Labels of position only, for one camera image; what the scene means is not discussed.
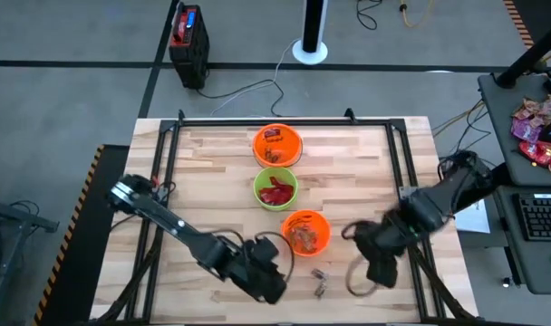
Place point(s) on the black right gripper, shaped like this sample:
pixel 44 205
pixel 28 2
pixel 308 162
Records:
pixel 384 240

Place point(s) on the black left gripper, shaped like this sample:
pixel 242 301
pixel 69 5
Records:
pixel 244 271

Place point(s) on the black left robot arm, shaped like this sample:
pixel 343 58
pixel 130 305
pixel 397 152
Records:
pixel 167 219

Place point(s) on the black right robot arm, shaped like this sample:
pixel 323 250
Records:
pixel 438 199

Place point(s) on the clear wrapped candy pile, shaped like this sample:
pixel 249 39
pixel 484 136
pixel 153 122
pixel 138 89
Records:
pixel 302 237

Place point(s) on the red candy pile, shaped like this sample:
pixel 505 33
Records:
pixel 275 192

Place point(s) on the brown candy pile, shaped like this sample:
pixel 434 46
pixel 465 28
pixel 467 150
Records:
pixel 272 155

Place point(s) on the red candy pack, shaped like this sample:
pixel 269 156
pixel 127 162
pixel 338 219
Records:
pixel 273 133

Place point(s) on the pink purple candy pile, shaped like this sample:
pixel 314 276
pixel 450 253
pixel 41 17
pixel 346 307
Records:
pixel 529 122

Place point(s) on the orange plastic bucket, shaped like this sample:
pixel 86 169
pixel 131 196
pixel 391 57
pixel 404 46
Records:
pixel 323 226
pixel 293 145

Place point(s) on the white paper sheet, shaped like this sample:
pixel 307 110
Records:
pixel 475 219

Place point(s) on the green plastic bucket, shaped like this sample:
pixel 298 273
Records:
pixel 262 183

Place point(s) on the grey keyboard desk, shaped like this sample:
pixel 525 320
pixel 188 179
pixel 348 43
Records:
pixel 529 267

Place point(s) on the black keyboard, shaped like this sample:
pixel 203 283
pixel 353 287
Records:
pixel 543 217

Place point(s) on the grey side table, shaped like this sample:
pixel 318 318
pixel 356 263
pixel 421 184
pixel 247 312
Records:
pixel 502 136

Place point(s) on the black yellow striped mat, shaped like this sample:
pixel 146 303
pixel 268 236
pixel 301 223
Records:
pixel 76 235

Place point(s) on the black pole white base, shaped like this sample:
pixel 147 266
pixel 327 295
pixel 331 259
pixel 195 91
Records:
pixel 311 41

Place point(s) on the red black battery box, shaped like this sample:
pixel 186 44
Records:
pixel 189 45

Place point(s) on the black slanted stand pole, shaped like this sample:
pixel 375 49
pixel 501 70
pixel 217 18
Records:
pixel 529 54

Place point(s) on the black floor stand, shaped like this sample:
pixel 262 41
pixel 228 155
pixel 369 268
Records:
pixel 12 217

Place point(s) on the black orange striped mat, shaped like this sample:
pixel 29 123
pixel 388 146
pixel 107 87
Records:
pixel 524 18

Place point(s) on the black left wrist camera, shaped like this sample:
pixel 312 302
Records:
pixel 262 251

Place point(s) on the black metal table frame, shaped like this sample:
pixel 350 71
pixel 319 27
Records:
pixel 167 181

